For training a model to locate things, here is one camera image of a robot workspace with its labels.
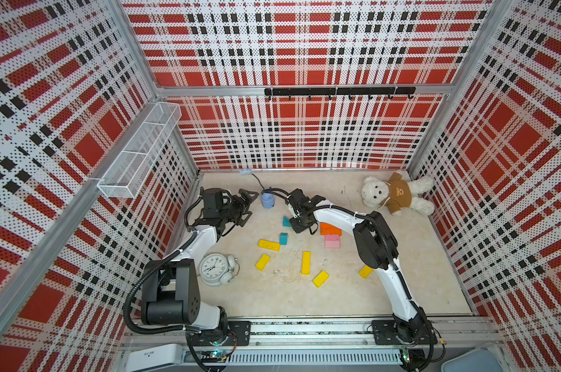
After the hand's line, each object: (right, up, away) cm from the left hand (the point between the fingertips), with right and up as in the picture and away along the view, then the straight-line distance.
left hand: (259, 200), depth 87 cm
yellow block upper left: (+4, -19, +6) cm, 20 cm away
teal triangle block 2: (+9, -17, +9) cm, 21 cm away
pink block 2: (+29, -19, +7) cm, 35 cm away
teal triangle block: (+9, -10, +13) cm, 19 cm away
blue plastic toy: (+1, 0, +16) cm, 16 cm away
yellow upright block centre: (+18, -24, +1) cm, 30 cm away
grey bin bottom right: (+69, -47, -19) cm, 85 cm away
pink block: (+29, -15, +8) cm, 34 cm away
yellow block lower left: (+1, -24, +3) cm, 25 cm away
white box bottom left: (-27, -44, -23) cm, 56 cm away
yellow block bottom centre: (+23, -29, -2) cm, 38 cm away
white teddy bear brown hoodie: (+60, +2, +14) cm, 61 cm away
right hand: (+17, -11, +12) cm, 23 cm away
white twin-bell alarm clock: (-15, -25, -3) cm, 30 cm away
